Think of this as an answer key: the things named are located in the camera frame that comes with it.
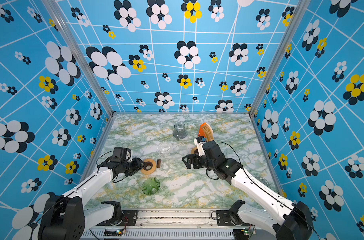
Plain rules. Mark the right aluminium corner post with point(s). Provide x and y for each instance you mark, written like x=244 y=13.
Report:
x=300 y=10

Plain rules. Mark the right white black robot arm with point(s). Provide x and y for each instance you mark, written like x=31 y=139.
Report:
x=280 y=216

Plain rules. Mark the wooden ring dripper holder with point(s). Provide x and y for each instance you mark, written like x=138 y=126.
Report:
x=149 y=167

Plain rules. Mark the clear glass dripper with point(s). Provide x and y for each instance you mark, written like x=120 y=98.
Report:
x=263 y=181

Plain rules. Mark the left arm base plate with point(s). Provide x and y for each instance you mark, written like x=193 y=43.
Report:
x=126 y=218

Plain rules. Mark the glass server with wooden handle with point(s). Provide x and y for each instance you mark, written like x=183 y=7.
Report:
x=162 y=149

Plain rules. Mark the right green circuit board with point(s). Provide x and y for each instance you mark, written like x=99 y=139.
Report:
x=242 y=234

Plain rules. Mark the left aluminium corner post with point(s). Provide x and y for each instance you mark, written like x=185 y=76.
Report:
x=59 y=18

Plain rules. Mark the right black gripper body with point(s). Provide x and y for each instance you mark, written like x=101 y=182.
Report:
x=207 y=165

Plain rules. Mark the green glass dripper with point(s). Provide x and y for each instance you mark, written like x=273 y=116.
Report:
x=151 y=186

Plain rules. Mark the aluminium corner post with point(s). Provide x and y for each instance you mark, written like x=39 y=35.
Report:
x=300 y=10
x=59 y=18

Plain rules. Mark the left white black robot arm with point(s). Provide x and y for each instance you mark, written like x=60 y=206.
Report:
x=64 y=216

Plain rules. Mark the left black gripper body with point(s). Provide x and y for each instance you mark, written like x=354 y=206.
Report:
x=131 y=167

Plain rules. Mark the green circuit board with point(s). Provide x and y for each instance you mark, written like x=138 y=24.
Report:
x=114 y=233
x=242 y=234

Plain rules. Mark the left green circuit board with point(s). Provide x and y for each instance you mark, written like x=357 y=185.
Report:
x=114 y=233

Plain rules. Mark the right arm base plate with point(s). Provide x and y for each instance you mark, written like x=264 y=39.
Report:
x=224 y=219

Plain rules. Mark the aluminium front rail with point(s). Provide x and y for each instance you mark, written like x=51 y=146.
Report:
x=175 y=224

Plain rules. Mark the orange coffee filter pack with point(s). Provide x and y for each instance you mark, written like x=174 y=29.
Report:
x=206 y=131

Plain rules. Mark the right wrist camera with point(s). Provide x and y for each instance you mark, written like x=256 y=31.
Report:
x=199 y=141

